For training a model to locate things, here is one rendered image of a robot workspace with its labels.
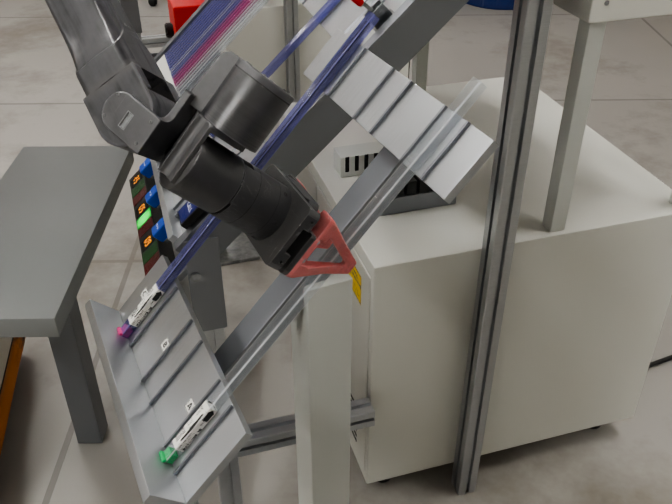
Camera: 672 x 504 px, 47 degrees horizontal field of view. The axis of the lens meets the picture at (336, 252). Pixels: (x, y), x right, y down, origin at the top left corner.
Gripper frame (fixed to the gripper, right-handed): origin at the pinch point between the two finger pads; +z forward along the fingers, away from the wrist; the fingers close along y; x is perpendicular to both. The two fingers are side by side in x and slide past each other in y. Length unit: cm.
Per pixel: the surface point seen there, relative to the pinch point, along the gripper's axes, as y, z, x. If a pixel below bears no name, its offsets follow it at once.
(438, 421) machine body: 35, 77, 27
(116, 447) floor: 75, 46, 82
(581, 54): 32, 39, -40
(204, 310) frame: 34.9, 15.1, 26.1
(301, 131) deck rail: 36.3, 10.3, -4.6
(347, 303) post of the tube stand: 8.4, 13.1, 6.5
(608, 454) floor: 27, 121, 14
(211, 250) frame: 34.3, 9.2, 16.9
